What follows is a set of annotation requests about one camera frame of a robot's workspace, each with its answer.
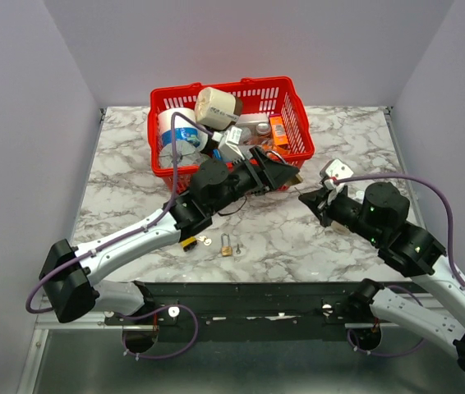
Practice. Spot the black mounting base rail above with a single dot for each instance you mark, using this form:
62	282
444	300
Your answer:
252	311

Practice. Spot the orange snack packet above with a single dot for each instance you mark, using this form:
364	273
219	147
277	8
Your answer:
269	144

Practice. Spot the jar with metal lid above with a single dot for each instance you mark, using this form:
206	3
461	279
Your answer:
263	129

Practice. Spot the white blue paper roll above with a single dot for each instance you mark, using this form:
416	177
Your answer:
184	129

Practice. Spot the cream soap pump bottle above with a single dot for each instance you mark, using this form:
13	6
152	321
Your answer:
339	228

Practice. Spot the large brass padlock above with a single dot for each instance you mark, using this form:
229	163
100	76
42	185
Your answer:
282	172

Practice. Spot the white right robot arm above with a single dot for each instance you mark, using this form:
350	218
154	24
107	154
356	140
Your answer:
381	219

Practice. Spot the grey wrapped roll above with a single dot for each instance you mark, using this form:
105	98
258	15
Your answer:
182	153

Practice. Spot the beige paper roll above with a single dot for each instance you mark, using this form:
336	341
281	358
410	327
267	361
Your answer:
217	109

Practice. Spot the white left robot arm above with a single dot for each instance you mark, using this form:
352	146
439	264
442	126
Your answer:
74	278

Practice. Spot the yellow padlock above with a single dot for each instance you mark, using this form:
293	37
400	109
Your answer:
189	244

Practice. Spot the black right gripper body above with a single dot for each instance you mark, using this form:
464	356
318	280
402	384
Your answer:
338	209

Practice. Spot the small brass padlock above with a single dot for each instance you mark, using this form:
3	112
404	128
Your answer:
226	245

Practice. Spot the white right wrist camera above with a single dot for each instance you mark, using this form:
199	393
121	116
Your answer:
332	175

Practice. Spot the small silver keys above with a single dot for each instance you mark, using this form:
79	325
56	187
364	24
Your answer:
205	240

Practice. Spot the orange box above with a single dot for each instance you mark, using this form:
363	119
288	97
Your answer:
278	130

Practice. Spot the red plastic shopping basket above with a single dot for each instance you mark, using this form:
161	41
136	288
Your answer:
275	95

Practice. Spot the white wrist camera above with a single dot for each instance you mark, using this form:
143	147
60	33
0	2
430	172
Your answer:
332	175
229	147

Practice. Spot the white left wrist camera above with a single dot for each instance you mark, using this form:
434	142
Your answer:
229	147

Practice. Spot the white marbled container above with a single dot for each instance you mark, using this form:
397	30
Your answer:
246	135

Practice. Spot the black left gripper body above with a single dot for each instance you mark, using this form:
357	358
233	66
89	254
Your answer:
260	183

